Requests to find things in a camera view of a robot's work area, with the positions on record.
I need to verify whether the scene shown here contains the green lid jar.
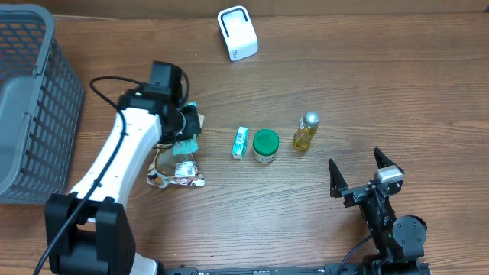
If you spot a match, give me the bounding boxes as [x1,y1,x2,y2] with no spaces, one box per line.
[253,128,280,163]

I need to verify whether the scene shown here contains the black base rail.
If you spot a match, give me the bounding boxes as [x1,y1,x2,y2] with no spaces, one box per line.
[152,261,432,275]

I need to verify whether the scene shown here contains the yellow bottle silver cap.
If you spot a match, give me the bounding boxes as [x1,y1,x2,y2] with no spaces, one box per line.
[293,111,319,151]

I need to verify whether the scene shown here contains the white barcode scanner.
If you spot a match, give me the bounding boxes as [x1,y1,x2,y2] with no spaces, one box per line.
[217,5,258,61]

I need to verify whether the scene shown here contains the teal tissue pack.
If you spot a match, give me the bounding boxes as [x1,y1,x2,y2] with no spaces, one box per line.
[171,101,199,156]

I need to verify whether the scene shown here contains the snack packet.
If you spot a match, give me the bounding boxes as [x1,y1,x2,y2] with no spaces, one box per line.
[147,144,206,189]

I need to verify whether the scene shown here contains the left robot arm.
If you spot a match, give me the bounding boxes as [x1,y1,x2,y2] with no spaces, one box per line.
[34,61,201,275]

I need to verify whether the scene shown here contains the small kleenex tissue pack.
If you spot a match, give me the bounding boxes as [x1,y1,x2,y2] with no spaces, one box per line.
[232,127,248,160]

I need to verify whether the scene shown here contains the grey plastic mesh basket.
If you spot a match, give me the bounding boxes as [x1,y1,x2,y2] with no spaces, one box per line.
[1,4,85,204]

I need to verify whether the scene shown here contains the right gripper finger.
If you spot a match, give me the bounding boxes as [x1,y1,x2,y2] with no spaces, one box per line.
[328,159,348,198]
[374,147,395,169]

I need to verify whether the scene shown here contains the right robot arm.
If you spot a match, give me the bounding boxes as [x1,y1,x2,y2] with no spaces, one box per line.
[325,147,431,275]

